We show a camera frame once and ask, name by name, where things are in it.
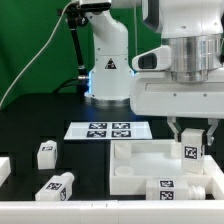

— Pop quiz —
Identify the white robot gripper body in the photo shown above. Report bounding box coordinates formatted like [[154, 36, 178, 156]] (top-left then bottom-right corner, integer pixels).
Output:
[[130, 69, 224, 119]]

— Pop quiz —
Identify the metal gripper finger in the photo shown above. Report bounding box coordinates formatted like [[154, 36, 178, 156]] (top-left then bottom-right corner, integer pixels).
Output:
[[206, 119, 219, 146], [167, 117, 181, 141]]

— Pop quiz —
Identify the white square tabletop part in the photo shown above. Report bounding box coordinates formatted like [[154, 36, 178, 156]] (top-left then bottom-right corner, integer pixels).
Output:
[[109, 140, 214, 196]]

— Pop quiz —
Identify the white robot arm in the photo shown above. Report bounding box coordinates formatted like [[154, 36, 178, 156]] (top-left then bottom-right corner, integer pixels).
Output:
[[80, 0, 224, 142]]

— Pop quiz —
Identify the white marker sheet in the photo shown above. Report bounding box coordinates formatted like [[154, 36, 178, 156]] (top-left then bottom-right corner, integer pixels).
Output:
[[64, 122, 152, 140]]

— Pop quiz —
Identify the green backdrop curtain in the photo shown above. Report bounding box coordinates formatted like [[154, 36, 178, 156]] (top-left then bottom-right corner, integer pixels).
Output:
[[0, 0, 224, 109]]

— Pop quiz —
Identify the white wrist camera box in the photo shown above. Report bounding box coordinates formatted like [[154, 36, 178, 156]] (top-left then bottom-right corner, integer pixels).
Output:
[[132, 45, 171, 71]]

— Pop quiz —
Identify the white right wall rail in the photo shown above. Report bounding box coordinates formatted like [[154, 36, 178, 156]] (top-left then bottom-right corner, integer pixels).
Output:
[[210, 160, 224, 200]]

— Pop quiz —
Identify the white wall rail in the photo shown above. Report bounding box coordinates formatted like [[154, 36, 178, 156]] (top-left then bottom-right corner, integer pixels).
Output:
[[0, 200, 224, 224], [210, 160, 224, 200]]

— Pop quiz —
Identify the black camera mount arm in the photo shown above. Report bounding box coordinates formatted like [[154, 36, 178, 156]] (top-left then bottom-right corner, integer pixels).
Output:
[[54, 1, 89, 94]]

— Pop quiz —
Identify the white cable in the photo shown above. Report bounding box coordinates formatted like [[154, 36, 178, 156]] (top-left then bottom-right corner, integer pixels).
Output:
[[0, 0, 78, 109]]

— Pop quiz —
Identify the white left wall block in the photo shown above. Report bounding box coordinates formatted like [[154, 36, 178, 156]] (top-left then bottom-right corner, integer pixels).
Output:
[[0, 157, 11, 187]]

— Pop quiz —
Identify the white front wall rail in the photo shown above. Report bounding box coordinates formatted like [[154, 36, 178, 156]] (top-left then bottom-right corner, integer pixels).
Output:
[[0, 200, 224, 224]]

